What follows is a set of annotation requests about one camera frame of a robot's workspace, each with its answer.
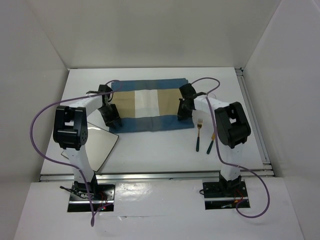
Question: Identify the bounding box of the aluminium rail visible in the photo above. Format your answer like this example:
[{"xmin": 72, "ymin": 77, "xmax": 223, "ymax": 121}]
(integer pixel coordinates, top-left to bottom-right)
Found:
[
  {"xmin": 234, "ymin": 68, "xmax": 273, "ymax": 171},
  {"xmin": 39, "ymin": 168, "xmax": 275, "ymax": 182}
]

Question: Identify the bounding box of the gold knife green handle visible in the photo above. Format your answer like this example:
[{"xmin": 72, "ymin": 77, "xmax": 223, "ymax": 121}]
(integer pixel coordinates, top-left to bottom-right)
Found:
[{"xmin": 206, "ymin": 133, "xmax": 216, "ymax": 155}]

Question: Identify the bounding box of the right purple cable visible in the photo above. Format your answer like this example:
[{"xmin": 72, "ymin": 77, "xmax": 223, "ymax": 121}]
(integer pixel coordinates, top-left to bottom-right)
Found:
[{"xmin": 189, "ymin": 77, "xmax": 271, "ymax": 219}]

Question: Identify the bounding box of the front aluminium rail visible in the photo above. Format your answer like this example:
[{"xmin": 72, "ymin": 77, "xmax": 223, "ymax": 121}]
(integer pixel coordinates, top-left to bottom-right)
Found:
[{"xmin": 39, "ymin": 168, "xmax": 275, "ymax": 182}]

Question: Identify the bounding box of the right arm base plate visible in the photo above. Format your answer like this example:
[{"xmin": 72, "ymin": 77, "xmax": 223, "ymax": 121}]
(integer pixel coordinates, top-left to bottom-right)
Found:
[{"xmin": 199, "ymin": 181, "xmax": 251, "ymax": 210}]

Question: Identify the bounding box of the clear plastic cup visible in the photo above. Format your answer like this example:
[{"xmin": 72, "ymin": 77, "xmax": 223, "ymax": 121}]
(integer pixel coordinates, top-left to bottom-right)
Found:
[{"xmin": 207, "ymin": 92, "xmax": 217, "ymax": 99}]

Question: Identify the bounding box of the square white plate dark rim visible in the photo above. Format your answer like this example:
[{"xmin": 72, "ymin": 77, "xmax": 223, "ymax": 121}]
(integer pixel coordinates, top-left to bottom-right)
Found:
[{"xmin": 61, "ymin": 121, "xmax": 120, "ymax": 173}]

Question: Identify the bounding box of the gold fork green handle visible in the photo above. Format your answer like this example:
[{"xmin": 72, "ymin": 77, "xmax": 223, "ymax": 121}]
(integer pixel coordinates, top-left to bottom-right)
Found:
[{"xmin": 195, "ymin": 118, "xmax": 203, "ymax": 152}]

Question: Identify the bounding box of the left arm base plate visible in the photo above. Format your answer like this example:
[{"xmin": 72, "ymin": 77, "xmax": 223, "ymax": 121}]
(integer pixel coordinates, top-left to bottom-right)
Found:
[{"xmin": 60, "ymin": 184, "xmax": 116, "ymax": 213}]

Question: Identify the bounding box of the right side aluminium rail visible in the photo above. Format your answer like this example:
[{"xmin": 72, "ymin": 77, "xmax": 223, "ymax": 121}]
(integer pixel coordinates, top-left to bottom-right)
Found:
[{"xmin": 234, "ymin": 68, "xmax": 273, "ymax": 171}]

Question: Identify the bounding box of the purple cable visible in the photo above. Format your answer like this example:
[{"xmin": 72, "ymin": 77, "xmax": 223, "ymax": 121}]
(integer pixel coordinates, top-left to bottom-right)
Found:
[
  {"xmin": 189, "ymin": 77, "xmax": 271, "ymax": 219},
  {"xmin": 29, "ymin": 79, "xmax": 124, "ymax": 227}
]

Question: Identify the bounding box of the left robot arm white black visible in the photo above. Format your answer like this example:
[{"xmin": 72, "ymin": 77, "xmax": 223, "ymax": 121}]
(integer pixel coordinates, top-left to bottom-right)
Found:
[{"xmin": 53, "ymin": 84, "xmax": 123, "ymax": 200}]

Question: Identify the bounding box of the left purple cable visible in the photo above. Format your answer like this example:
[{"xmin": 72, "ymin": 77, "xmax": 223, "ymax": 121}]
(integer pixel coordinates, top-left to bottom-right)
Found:
[{"xmin": 29, "ymin": 79, "xmax": 124, "ymax": 227}]

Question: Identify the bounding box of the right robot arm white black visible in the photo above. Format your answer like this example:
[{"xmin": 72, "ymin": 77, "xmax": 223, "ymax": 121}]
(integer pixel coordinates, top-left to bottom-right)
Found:
[{"xmin": 177, "ymin": 83, "xmax": 251, "ymax": 196}]

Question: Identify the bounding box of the blue beige white cloth placemat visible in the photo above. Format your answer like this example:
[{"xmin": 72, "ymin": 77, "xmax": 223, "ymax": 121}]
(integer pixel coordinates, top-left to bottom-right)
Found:
[{"xmin": 108, "ymin": 78, "xmax": 195, "ymax": 134}]

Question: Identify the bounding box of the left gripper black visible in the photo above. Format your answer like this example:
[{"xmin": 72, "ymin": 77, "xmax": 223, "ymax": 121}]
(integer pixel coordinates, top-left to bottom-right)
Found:
[{"xmin": 97, "ymin": 103, "xmax": 121, "ymax": 129}]

